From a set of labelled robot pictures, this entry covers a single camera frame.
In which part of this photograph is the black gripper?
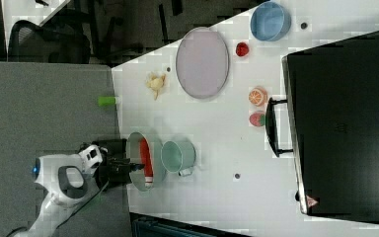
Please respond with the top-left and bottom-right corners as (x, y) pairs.
(95, 158), (145, 189)

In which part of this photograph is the red plush ketchup bottle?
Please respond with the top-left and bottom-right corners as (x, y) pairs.
(139, 138), (154, 189)

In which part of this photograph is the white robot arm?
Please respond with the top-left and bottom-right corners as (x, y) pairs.
(13, 154), (108, 237)

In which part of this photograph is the green mug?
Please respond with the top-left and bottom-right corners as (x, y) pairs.
(161, 139), (196, 177)

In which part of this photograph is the dark blue crate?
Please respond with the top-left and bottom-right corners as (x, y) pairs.
(132, 216), (248, 237)

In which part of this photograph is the green table clamp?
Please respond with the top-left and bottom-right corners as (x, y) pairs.
(98, 97), (116, 107)

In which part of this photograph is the peeled toy banana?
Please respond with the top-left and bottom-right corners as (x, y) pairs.
(145, 73), (166, 100)

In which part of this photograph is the round grey plate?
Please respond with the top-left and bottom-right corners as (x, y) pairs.
(176, 27), (229, 100)

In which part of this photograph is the toy strawberry near orange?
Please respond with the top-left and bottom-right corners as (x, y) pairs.
(249, 111), (265, 127)

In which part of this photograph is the toy orange slice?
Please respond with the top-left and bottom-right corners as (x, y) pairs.
(249, 87), (267, 107)

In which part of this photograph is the black office chair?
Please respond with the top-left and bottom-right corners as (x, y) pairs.
(8, 20), (91, 64)

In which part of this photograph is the toy strawberry near plate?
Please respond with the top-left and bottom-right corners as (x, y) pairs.
(236, 42), (249, 57)

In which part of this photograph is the blue bowl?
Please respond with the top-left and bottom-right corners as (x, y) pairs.
(250, 1), (291, 41)

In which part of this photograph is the black toaster oven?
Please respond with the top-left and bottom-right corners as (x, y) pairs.
(281, 31), (379, 224)

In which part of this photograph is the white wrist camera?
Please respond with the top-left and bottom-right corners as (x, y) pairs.
(78, 144), (104, 175)

